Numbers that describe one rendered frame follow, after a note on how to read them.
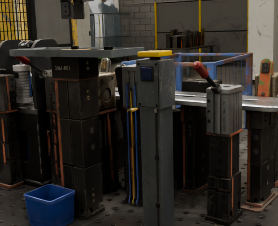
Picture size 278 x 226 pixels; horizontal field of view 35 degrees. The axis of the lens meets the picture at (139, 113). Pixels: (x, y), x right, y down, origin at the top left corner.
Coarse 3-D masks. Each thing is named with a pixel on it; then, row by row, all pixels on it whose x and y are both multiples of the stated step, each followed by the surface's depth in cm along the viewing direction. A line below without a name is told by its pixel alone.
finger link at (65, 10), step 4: (64, 0) 112; (64, 4) 113; (68, 4) 113; (72, 4) 113; (64, 8) 113; (68, 8) 113; (72, 8) 114; (64, 12) 113; (68, 12) 113; (72, 12) 114; (64, 16) 114; (68, 16) 114; (72, 16) 114
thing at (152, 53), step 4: (140, 52) 104; (144, 52) 103; (148, 52) 103; (152, 52) 102; (156, 52) 101; (160, 52) 102; (164, 52) 103; (168, 52) 104; (140, 56) 104; (144, 56) 104; (148, 56) 103; (152, 56) 102; (156, 56) 102; (160, 56) 102
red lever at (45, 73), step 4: (16, 56) 131; (20, 56) 132; (24, 56) 133; (20, 60) 133; (24, 60) 133; (28, 60) 134; (28, 64) 135; (32, 64) 136; (36, 68) 138; (40, 72) 140; (44, 72) 140; (44, 76) 140
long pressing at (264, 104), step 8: (176, 96) 140; (184, 96) 139; (200, 96) 138; (248, 96) 135; (256, 96) 135; (184, 104) 131; (192, 104) 129; (200, 104) 128; (248, 104) 120; (256, 104) 119; (264, 104) 121; (272, 104) 120
